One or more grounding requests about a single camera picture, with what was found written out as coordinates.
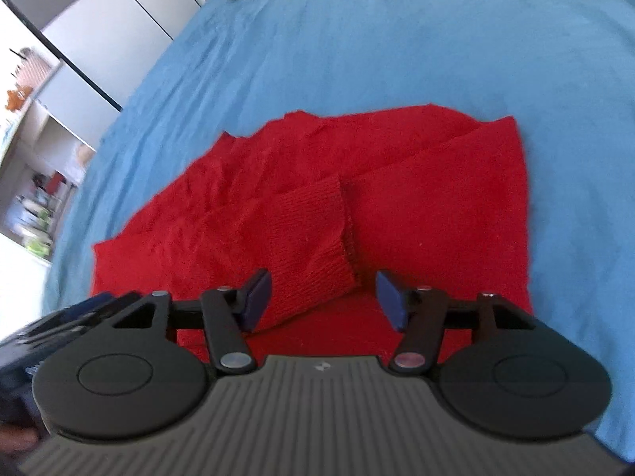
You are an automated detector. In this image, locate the grey wardrobe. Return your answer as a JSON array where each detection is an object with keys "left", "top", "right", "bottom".
[{"left": 1, "top": 0, "right": 206, "bottom": 148}]

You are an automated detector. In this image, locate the white shelf unit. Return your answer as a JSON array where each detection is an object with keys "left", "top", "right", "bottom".
[{"left": 0, "top": 46, "right": 96, "bottom": 263}]

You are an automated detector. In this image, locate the red knit sweater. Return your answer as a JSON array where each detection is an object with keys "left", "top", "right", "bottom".
[{"left": 92, "top": 106, "right": 531, "bottom": 359}]

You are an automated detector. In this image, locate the blue bed sheet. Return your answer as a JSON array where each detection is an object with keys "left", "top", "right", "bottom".
[{"left": 42, "top": 0, "right": 634, "bottom": 459}]

